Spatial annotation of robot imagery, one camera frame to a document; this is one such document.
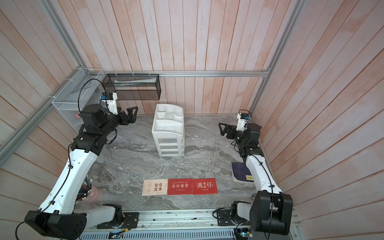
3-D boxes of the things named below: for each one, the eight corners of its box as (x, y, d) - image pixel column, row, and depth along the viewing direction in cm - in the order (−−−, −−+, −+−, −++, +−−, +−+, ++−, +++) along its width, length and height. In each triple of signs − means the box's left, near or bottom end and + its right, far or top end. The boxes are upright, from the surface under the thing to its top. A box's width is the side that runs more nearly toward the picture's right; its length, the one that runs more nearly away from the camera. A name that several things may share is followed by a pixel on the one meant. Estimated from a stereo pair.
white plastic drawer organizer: (158, 156, 99) (150, 133, 79) (162, 129, 114) (156, 103, 94) (184, 156, 99) (183, 133, 79) (184, 129, 114) (184, 103, 94)
